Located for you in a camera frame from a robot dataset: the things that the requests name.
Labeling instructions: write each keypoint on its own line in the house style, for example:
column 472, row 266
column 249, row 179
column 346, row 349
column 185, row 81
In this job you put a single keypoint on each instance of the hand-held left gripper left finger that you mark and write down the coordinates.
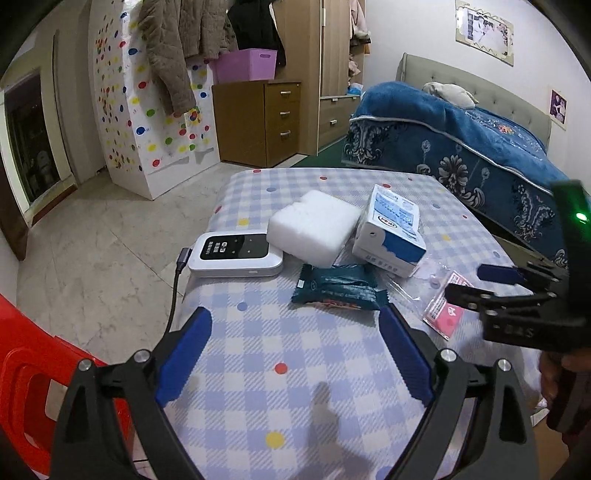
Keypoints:
column 184, row 355

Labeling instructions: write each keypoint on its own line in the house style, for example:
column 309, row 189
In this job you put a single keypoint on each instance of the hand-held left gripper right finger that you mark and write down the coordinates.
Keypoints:
column 406, row 355

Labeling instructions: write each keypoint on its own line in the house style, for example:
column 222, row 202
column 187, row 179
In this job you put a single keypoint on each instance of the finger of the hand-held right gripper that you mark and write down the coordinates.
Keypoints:
column 496, row 272
column 466, row 295

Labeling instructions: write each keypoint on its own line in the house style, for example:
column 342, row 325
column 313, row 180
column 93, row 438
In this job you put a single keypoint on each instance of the clear pink plastic packet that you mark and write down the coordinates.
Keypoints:
column 445, row 314

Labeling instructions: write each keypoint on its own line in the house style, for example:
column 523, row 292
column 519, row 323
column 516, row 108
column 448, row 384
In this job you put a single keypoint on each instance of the dark green snack wrapper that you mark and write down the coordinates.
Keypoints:
column 337, row 286

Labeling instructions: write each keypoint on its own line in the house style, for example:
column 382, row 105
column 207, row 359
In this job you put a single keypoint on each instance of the person's right hand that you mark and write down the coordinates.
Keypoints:
column 549, row 378

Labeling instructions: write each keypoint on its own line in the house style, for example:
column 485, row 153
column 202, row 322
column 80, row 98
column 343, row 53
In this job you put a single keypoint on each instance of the blue white milk carton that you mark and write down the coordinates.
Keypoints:
column 392, row 240

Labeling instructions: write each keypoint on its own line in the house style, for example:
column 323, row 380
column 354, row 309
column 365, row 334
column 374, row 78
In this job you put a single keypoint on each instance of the white mobile router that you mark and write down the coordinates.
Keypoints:
column 231, row 254

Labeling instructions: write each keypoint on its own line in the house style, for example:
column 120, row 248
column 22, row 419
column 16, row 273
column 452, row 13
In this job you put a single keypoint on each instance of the checked dotted tablecloth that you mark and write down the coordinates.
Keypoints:
column 286, row 415

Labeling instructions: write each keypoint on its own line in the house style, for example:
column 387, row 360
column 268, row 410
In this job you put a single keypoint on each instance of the blue patterned blanket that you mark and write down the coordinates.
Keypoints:
column 461, row 138

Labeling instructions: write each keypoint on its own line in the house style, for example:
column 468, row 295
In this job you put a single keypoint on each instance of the red plastic stool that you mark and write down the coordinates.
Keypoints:
column 32, row 350

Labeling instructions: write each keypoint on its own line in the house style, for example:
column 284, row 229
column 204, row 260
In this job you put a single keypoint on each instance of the white foam block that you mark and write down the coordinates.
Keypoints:
column 309, row 226

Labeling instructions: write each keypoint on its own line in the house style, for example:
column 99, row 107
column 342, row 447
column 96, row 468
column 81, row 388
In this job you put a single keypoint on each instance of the grey upholstered bed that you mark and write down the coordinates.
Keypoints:
column 508, row 92

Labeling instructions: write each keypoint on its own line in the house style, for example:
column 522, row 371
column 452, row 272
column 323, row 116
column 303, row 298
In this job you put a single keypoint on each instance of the white cloth bundle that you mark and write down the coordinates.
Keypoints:
column 450, row 93

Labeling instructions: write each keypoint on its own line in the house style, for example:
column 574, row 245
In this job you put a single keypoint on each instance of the green floor mat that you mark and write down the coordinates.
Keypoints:
column 318, row 161

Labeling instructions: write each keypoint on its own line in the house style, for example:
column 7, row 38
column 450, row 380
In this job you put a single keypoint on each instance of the brown wooden door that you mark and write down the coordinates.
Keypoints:
column 10, row 221

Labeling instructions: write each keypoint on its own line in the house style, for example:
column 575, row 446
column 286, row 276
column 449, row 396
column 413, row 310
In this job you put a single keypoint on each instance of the white polka dot wardrobe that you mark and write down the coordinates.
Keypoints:
column 138, row 138

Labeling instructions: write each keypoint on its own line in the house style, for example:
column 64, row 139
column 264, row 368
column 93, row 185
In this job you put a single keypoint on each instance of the light blue folded cloth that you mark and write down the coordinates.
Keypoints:
column 356, row 90

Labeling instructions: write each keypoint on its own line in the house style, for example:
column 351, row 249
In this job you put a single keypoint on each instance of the wooden drawer cabinet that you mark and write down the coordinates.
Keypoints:
column 240, row 124

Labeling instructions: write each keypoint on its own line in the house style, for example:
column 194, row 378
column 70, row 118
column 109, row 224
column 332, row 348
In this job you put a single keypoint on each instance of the wooden wardrobe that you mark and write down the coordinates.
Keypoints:
column 332, row 55

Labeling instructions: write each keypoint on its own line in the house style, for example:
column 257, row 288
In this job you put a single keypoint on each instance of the hanging pale clothes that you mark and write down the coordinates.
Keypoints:
column 358, row 27

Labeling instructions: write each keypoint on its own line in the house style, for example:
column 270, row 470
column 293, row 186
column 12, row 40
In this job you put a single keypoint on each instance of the purple plastic basket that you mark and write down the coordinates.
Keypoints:
column 244, row 67

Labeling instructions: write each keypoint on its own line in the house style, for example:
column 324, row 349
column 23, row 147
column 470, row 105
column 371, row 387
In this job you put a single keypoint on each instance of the brown quilted jacket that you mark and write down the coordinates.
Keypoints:
column 171, row 46

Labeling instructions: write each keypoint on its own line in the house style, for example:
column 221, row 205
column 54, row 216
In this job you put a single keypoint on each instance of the black jacket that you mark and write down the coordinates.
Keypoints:
column 254, row 27

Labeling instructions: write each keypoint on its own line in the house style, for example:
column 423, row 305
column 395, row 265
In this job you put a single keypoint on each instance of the small wall poster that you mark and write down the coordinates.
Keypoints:
column 558, row 108

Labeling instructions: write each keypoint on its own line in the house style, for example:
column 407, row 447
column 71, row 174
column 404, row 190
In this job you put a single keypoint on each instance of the large wall poster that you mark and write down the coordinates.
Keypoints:
column 485, row 32

